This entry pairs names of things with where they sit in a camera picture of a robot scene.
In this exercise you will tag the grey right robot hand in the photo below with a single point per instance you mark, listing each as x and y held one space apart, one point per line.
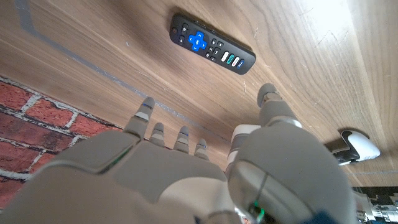
155 180

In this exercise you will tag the black TV remote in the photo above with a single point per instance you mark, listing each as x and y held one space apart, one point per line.
214 46

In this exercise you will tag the red brick printed backdrop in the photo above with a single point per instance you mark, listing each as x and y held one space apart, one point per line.
37 130

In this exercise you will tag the white black game controller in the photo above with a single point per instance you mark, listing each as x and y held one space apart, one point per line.
360 144

